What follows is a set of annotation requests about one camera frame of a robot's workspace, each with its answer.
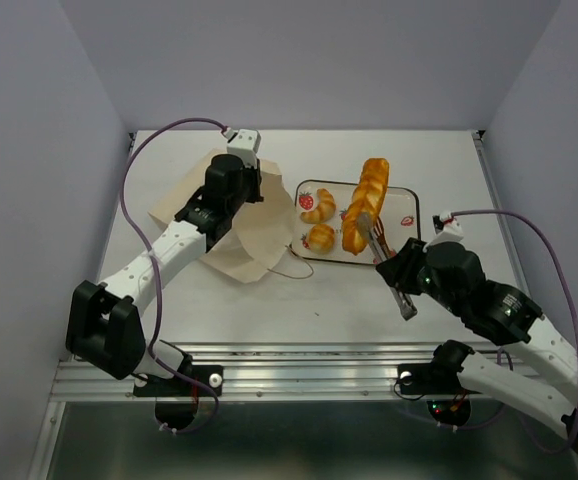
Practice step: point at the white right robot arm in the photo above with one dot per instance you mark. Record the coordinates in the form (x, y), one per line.
(544, 385)

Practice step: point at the fake croissant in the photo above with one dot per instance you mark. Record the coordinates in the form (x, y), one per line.
(323, 212)

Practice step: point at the metal tongs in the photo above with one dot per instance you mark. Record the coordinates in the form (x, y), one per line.
(372, 231)

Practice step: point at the fake round bread roll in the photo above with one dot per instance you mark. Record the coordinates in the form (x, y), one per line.
(321, 239)

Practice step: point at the strawberry print tray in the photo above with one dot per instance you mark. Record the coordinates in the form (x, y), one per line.
(399, 216)

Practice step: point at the aluminium front frame rails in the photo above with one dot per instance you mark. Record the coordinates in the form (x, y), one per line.
(266, 372)

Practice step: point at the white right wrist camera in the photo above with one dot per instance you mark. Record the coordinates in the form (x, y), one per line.
(447, 229)

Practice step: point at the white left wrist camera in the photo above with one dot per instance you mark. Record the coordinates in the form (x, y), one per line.
(244, 144)

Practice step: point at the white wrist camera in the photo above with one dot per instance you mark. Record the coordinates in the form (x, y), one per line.
(244, 144)
(447, 229)

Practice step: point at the aluminium table edge rail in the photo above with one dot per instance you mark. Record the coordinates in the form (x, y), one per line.
(509, 225)

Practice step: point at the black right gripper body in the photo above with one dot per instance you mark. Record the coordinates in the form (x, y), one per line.
(426, 284)

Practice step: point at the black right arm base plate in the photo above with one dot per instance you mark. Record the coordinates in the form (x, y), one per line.
(428, 379)

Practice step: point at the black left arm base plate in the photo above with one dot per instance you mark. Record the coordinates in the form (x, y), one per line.
(210, 375)

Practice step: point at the beige paper bag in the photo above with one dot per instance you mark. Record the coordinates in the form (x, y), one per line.
(261, 232)

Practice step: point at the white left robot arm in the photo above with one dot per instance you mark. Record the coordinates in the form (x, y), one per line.
(105, 327)

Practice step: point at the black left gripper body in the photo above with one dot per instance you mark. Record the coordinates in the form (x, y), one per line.
(250, 189)

